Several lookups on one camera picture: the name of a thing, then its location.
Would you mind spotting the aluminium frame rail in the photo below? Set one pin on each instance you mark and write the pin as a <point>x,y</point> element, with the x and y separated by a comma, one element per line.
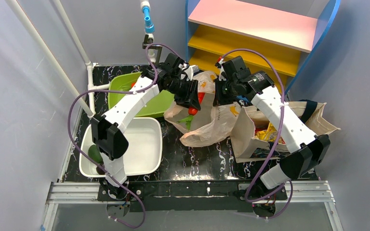
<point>69,193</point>

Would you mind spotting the green toy avocado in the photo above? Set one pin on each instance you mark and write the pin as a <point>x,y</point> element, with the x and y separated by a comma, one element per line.
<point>94,154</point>

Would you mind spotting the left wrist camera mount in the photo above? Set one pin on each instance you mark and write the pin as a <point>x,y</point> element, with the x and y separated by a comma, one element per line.
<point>188,71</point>

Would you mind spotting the white plastic basin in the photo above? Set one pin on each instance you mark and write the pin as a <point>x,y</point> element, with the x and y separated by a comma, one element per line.
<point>144,152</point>

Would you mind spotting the beige canvas tote bag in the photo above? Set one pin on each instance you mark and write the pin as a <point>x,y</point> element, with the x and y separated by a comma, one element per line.
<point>248,149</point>

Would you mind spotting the banana print plastic bag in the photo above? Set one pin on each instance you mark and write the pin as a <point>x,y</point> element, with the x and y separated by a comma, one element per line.
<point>211,124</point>

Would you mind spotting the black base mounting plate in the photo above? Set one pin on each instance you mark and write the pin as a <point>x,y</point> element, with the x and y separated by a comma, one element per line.
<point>180,195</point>

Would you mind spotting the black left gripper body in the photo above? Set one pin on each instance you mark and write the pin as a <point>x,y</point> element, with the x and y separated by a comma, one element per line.
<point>189,96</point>

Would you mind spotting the green plastic basin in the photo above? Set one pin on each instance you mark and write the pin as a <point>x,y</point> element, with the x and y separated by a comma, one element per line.
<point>154,108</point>

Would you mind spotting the white pipe faucet stand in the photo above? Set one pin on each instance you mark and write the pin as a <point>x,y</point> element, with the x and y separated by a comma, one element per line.
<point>154,52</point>

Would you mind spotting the colourful wooden shelf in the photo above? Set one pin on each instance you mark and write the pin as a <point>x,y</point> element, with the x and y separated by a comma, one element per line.
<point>287,40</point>

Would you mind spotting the yellow snack packet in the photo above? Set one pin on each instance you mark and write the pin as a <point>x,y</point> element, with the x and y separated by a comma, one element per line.
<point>268,133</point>

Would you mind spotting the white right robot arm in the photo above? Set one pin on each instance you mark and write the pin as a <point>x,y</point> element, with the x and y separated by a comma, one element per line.
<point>307,149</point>

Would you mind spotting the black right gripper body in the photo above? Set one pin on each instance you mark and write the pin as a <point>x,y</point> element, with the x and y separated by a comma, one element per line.
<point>222,96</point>

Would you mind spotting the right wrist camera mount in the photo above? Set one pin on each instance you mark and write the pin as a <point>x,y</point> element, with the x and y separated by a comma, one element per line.
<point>220,68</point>

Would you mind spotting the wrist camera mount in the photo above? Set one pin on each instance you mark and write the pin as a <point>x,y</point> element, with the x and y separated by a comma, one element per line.
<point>220,68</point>
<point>188,71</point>

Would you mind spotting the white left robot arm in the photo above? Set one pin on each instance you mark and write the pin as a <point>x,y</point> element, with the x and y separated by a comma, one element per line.
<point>108,129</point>

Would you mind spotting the white diagonal pole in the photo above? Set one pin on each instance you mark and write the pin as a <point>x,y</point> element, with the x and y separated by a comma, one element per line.
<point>28,25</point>

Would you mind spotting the dark toy avocado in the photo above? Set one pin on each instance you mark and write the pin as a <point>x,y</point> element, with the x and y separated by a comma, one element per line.
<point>100,171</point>

